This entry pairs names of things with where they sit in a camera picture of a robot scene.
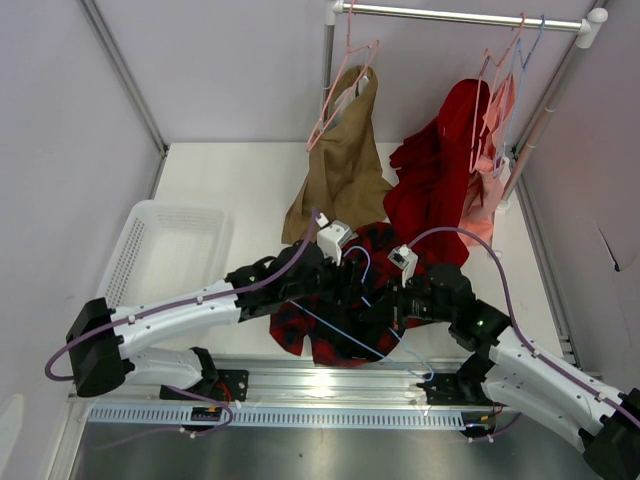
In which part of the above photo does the white perforated plastic basket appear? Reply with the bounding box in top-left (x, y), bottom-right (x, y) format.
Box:
top-left (96, 200), bottom-right (232, 308)

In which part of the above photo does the pink hanger with tan skirt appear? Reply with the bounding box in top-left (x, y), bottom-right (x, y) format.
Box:
top-left (306, 1), bottom-right (380, 153)

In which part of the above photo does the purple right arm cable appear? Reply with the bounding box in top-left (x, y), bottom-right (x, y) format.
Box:
top-left (407, 227), bottom-right (640, 444)

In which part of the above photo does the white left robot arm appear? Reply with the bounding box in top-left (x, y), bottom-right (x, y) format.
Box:
top-left (66, 241), bottom-right (362, 400)

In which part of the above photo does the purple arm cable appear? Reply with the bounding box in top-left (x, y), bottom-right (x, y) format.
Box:
top-left (43, 208), bottom-right (324, 441)
top-left (407, 227), bottom-right (640, 444)

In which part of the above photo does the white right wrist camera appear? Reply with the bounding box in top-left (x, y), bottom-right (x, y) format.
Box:
top-left (388, 244), bottom-right (418, 287)

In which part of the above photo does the white slotted cable duct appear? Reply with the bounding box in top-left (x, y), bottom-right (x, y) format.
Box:
top-left (88, 404), bottom-right (466, 431)

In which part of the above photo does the metal clothes rack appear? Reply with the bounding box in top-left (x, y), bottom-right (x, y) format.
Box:
top-left (319, 0), bottom-right (612, 211)

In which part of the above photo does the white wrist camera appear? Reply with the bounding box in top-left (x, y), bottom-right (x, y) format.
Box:
top-left (315, 212), bottom-right (354, 266)
top-left (388, 244), bottom-right (418, 287)

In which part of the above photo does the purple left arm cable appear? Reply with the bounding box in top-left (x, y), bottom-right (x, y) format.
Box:
top-left (43, 208), bottom-right (324, 441)

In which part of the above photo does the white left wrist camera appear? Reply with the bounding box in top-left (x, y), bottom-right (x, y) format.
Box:
top-left (315, 212), bottom-right (354, 266)

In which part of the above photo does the light blue wire hanger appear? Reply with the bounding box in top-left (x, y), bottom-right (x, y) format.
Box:
top-left (272, 244), bottom-right (435, 381)

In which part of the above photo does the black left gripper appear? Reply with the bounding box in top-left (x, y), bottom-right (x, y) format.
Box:
top-left (282, 246), bottom-right (366, 308)

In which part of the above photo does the tan skirt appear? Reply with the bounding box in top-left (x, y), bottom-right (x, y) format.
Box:
top-left (281, 68), bottom-right (392, 244)

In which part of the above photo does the pink garment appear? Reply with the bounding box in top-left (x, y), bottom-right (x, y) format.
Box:
top-left (459, 96), bottom-right (504, 242)

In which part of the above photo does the blue hanger at right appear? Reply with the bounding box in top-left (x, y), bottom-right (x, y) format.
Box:
top-left (492, 15), bottom-right (546, 179)

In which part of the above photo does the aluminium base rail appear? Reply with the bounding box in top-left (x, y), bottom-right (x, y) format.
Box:
top-left (68, 349), bottom-right (491, 410)

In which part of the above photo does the red garment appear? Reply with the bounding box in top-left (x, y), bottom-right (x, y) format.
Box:
top-left (383, 79), bottom-right (489, 244)

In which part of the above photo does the red plaid skirt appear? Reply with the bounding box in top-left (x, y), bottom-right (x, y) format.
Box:
top-left (269, 222), bottom-right (406, 367)

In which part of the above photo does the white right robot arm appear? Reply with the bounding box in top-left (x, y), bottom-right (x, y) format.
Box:
top-left (361, 265), bottom-right (639, 479)

